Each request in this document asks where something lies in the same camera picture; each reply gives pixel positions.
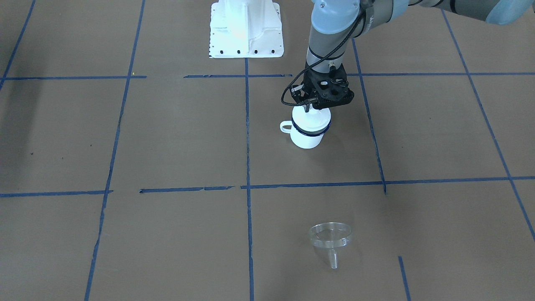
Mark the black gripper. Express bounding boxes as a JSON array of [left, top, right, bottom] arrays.
[[290, 69, 331, 113]]

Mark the white enamel mug blue rim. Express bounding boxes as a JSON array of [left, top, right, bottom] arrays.
[[279, 118, 332, 149]]

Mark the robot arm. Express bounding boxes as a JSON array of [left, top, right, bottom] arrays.
[[281, 0, 534, 110]]

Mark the white ceramic lid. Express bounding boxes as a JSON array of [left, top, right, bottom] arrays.
[[292, 105, 332, 128]]

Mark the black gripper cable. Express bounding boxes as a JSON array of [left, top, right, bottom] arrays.
[[280, 8, 366, 106]]

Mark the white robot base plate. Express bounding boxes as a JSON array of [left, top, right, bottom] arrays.
[[209, 0, 284, 59]]

